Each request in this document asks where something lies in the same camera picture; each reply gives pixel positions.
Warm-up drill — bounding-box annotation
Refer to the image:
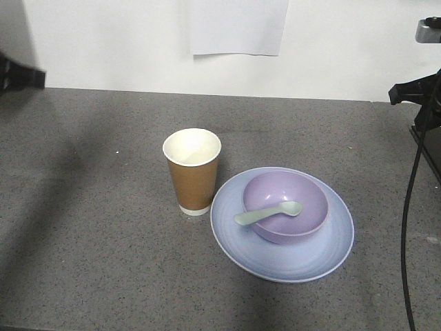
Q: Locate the light blue plate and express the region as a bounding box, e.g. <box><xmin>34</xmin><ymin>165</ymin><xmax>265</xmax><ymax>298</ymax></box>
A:
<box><xmin>210</xmin><ymin>167</ymin><xmax>354</xmax><ymax>283</ymax></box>

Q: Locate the white paper sheet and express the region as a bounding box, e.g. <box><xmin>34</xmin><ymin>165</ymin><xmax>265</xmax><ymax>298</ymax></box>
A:
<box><xmin>189</xmin><ymin>0</ymin><xmax>289</xmax><ymax>57</ymax></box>

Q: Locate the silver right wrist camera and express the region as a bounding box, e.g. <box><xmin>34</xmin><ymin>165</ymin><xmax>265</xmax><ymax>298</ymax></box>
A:
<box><xmin>415</xmin><ymin>17</ymin><xmax>441</xmax><ymax>43</ymax></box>

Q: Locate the black induction cooktop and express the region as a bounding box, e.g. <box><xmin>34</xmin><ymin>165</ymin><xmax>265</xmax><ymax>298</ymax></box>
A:
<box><xmin>409</xmin><ymin>125</ymin><xmax>440</xmax><ymax>190</ymax></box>

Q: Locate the purple plastic bowl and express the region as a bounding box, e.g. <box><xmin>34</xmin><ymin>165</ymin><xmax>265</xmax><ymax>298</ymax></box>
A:
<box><xmin>234</xmin><ymin>170</ymin><xmax>329</xmax><ymax>244</ymax></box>

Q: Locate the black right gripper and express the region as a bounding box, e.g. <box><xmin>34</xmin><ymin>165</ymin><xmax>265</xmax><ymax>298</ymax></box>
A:
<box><xmin>388</xmin><ymin>70</ymin><xmax>440</xmax><ymax>130</ymax></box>

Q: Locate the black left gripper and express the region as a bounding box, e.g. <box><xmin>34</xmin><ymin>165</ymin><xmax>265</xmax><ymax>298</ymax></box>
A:
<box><xmin>1</xmin><ymin>53</ymin><xmax>45</xmax><ymax>94</ymax></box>

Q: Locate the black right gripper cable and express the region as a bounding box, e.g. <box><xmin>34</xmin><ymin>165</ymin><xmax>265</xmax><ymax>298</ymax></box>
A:
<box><xmin>401</xmin><ymin>74</ymin><xmax>441</xmax><ymax>331</ymax></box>

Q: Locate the pale green plastic spoon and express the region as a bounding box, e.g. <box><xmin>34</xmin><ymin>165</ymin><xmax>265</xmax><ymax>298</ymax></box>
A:
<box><xmin>234</xmin><ymin>201</ymin><xmax>303</xmax><ymax>226</ymax></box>

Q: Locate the brown paper cup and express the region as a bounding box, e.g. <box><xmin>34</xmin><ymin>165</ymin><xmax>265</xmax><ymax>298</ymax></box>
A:
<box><xmin>163</xmin><ymin>128</ymin><xmax>222</xmax><ymax>217</ymax></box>

